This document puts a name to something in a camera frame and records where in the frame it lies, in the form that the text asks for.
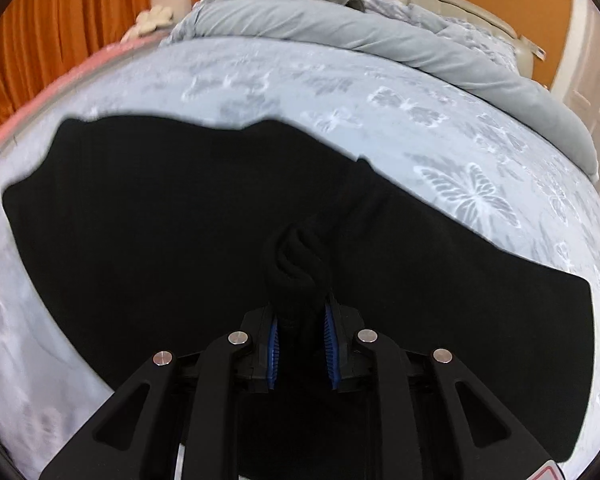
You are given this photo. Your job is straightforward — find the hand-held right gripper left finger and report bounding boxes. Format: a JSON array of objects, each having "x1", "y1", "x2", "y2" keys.
[{"x1": 39, "y1": 304, "x2": 282, "y2": 480}]

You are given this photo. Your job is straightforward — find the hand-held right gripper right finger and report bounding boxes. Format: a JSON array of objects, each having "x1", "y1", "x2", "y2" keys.
[{"x1": 323, "y1": 294, "x2": 567, "y2": 480}]

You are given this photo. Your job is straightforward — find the black pants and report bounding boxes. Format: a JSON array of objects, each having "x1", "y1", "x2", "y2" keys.
[{"x1": 1, "y1": 115, "x2": 595, "y2": 480}]

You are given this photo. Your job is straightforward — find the grey butterfly bed sheet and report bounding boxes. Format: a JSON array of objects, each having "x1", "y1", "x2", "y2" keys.
[{"x1": 0, "y1": 35, "x2": 600, "y2": 480}]

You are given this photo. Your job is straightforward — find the grey rolled duvet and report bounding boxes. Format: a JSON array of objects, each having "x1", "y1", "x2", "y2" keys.
[{"x1": 167, "y1": 0, "x2": 600, "y2": 183}]

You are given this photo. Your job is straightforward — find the butterfly print pillow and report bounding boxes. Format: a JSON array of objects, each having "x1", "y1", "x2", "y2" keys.
[{"x1": 410, "y1": 2, "x2": 523, "y2": 73}]

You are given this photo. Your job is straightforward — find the pink blanket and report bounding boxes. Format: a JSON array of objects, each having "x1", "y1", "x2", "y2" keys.
[{"x1": 0, "y1": 35, "x2": 171, "y2": 146}]

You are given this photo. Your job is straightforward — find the white plush toy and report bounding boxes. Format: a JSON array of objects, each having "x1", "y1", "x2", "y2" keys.
[{"x1": 121, "y1": 6, "x2": 173, "y2": 43}]

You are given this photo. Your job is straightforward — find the white door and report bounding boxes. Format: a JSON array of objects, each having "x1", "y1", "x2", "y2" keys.
[{"x1": 550, "y1": 0, "x2": 600, "y2": 201}]

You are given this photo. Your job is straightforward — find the orange curtain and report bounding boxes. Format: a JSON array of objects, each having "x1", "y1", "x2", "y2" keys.
[{"x1": 0, "y1": 0, "x2": 193, "y2": 136}]

